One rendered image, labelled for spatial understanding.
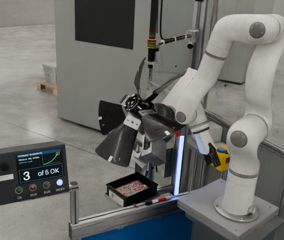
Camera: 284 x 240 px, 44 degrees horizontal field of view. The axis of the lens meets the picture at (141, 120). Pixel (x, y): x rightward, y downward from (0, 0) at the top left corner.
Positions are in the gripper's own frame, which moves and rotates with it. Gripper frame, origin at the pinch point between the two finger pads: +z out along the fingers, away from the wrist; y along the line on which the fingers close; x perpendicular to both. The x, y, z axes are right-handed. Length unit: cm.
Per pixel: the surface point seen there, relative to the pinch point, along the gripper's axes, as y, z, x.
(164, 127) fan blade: -28.7, -19.4, -8.7
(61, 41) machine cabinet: -321, -147, -38
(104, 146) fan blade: -52, -20, -40
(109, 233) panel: -19, 16, -53
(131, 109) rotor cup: -48, -34, -19
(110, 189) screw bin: -33, 0, -45
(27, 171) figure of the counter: 12, -27, -71
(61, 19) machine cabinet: -310, -171, -28
